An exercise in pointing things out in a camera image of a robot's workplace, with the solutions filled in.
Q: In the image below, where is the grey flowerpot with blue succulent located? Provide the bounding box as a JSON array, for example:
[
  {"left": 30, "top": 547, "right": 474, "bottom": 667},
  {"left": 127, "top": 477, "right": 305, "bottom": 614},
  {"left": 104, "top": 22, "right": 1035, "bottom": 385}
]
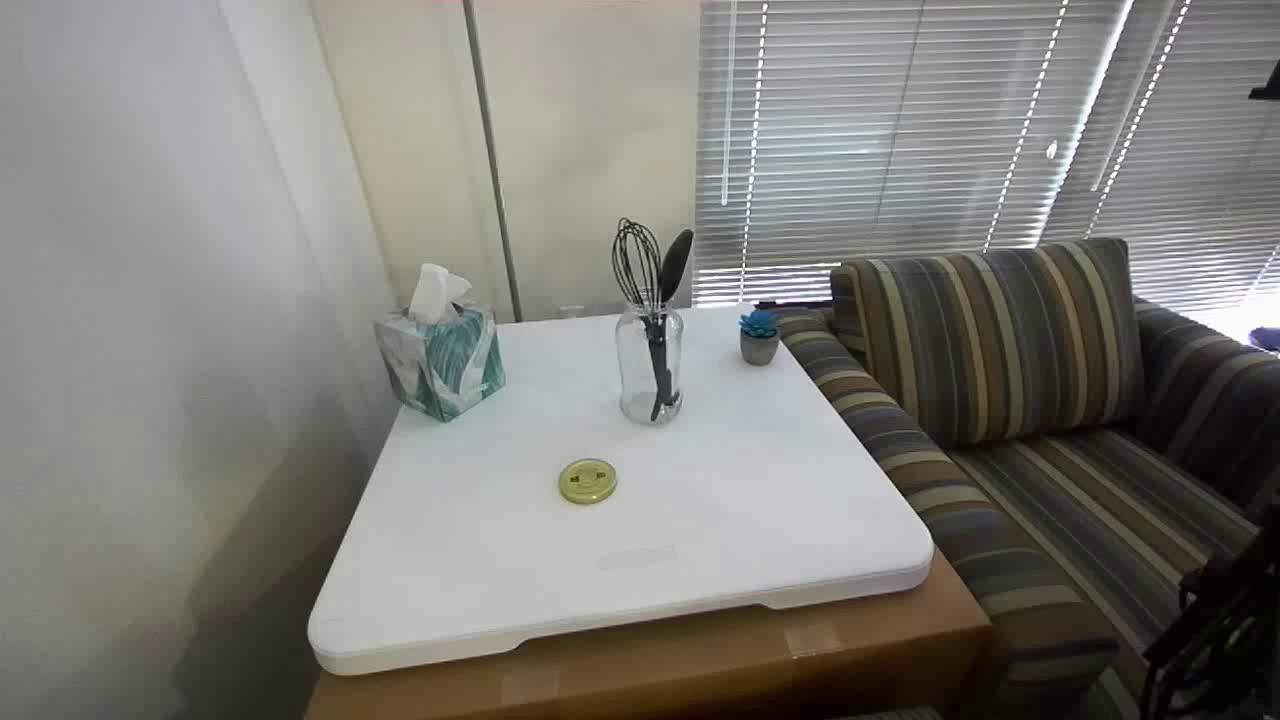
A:
[{"left": 735, "top": 302, "right": 783, "bottom": 371}]

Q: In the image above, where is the clear glass jar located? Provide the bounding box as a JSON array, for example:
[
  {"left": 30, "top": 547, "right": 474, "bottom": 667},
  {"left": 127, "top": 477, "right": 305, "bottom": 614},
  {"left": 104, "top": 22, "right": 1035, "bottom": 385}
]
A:
[{"left": 612, "top": 302, "right": 690, "bottom": 428}]

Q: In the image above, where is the glass with kitchen utensils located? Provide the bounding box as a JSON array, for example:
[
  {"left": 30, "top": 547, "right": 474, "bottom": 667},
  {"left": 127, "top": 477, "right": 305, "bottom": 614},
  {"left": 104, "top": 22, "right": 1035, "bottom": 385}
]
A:
[{"left": 610, "top": 210, "right": 686, "bottom": 425}]

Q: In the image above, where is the black spatula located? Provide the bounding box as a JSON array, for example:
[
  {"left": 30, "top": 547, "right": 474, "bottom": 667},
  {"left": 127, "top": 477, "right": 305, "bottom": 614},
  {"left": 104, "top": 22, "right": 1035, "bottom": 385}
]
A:
[{"left": 651, "top": 225, "right": 701, "bottom": 312}]

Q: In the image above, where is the gold jar lid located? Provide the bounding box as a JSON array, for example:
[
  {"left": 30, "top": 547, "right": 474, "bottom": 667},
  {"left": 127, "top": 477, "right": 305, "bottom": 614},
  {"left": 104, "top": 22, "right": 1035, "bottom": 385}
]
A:
[{"left": 551, "top": 453, "right": 624, "bottom": 509}]

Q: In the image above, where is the teal white tissue box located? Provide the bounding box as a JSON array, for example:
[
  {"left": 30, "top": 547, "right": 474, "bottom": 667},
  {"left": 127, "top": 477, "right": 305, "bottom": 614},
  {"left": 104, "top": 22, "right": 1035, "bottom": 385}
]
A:
[{"left": 367, "top": 261, "right": 511, "bottom": 428}]

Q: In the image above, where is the white table top board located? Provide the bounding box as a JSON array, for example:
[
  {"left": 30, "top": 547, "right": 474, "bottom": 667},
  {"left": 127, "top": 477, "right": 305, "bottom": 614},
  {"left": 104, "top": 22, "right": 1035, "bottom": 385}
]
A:
[{"left": 299, "top": 547, "right": 1000, "bottom": 720}]

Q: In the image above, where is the striped sofa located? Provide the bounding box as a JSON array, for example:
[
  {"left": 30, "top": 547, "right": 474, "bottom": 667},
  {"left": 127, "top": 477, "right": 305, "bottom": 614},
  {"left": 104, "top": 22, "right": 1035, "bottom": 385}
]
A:
[{"left": 771, "top": 232, "right": 1280, "bottom": 720}]

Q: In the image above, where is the black metal stand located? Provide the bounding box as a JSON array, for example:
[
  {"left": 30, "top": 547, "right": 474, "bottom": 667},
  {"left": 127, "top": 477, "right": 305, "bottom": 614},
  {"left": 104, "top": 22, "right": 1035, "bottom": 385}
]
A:
[{"left": 1135, "top": 513, "right": 1280, "bottom": 720}]

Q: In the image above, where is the thin grey wall conduit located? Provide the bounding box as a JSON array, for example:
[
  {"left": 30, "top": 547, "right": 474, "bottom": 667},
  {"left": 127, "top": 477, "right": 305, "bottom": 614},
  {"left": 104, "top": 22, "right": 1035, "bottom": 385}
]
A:
[{"left": 462, "top": 0, "right": 523, "bottom": 322}]

